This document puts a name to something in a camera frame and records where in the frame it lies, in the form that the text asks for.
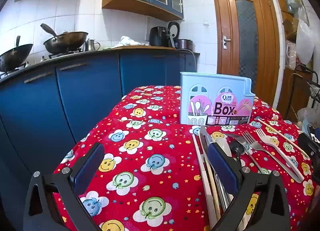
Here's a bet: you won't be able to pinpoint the black air fryer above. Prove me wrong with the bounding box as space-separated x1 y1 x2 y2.
149 27 175 47

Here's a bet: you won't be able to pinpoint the wooden door with glass pane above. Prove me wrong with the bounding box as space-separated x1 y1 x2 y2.
211 0 280 111

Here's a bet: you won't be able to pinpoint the white power cable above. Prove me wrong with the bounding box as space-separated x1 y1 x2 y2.
175 49 198 71

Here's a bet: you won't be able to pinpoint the steel kettle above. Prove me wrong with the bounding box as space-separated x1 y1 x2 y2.
84 39 101 51

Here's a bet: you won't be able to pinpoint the large wok with handle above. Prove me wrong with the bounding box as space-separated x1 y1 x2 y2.
40 23 89 55

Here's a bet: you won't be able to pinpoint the gas stove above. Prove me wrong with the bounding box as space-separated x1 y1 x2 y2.
0 49 83 76

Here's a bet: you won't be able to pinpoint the black spoon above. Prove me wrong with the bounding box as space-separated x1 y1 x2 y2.
229 140 246 167

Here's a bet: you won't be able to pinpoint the beige spoon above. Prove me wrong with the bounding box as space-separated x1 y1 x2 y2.
215 137 234 157

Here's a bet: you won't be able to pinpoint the white cloth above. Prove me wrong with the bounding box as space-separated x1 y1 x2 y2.
114 36 145 47

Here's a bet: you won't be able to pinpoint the black wire rack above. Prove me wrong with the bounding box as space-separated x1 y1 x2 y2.
290 64 320 121

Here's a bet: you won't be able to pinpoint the white chopstick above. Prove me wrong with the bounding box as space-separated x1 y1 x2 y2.
192 134 218 224

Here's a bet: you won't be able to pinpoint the dark wok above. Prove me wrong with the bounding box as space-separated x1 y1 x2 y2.
0 36 34 72

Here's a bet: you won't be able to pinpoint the dark rice cooker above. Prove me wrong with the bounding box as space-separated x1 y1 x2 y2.
167 21 193 50

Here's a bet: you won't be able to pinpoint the light blue utensil holder box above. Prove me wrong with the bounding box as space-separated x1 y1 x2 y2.
180 72 255 126

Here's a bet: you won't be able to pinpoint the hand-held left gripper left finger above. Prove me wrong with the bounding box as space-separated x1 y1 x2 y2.
24 143 105 231

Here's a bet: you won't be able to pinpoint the silver door handle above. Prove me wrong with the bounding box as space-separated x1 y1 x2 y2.
222 34 232 50

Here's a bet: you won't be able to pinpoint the metal chopstick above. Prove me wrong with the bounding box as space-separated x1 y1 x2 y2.
214 175 232 213

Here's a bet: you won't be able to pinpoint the large silver fork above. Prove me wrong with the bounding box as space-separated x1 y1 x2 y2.
254 128 305 184

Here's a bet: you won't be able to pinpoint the white plastic bag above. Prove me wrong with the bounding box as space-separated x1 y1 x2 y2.
296 21 315 65

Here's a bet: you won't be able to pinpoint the small silver fork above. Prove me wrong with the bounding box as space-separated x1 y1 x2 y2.
241 131 267 174

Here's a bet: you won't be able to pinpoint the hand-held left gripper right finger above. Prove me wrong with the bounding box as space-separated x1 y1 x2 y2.
207 143 291 231

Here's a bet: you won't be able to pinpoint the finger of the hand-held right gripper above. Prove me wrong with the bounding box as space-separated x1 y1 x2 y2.
297 132 320 158

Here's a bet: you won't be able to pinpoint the red smiley flower tablecloth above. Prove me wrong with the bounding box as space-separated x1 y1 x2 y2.
52 85 317 231

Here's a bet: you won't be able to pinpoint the blue kitchen base cabinets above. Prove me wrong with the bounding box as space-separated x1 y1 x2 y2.
0 50 200 211

